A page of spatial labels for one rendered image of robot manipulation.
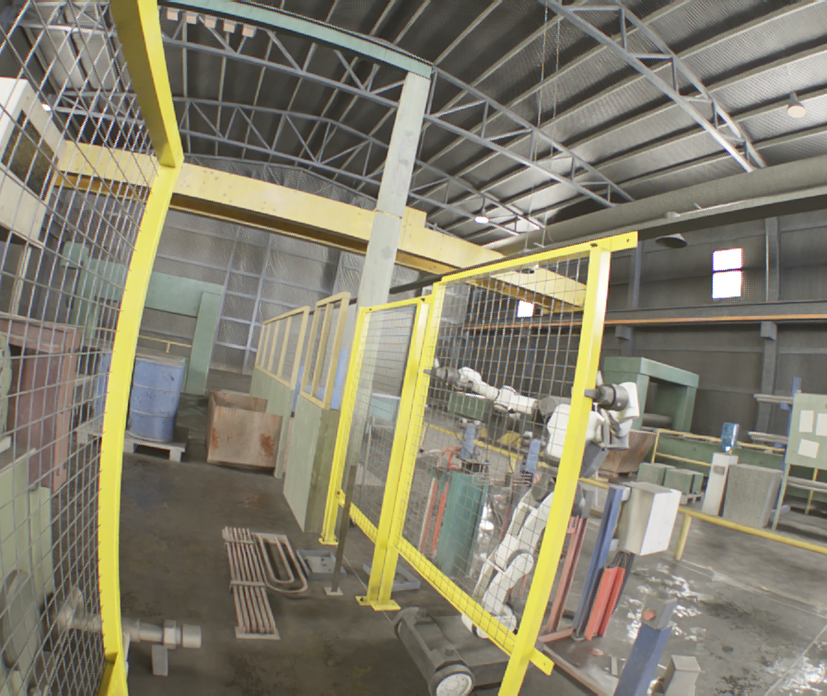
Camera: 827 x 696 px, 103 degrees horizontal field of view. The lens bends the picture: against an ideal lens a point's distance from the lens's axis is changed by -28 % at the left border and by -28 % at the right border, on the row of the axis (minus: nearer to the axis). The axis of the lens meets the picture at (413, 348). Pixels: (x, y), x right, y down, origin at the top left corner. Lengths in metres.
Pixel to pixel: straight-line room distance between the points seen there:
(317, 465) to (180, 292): 8.53
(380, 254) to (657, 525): 2.88
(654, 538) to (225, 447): 4.19
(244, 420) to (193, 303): 6.75
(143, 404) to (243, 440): 1.20
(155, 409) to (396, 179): 3.46
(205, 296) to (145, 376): 6.41
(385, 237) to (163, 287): 8.45
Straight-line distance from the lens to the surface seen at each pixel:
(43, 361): 1.73
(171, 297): 11.64
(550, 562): 1.53
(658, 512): 2.82
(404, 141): 4.25
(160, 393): 5.28
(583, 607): 2.94
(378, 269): 3.82
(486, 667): 2.24
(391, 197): 4.01
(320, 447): 3.63
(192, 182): 14.36
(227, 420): 5.14
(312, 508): 3.76
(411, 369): 2.51
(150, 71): 0.86
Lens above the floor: 1.39
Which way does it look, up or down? 4 degrees up
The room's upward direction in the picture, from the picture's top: 10 degrees clockwise
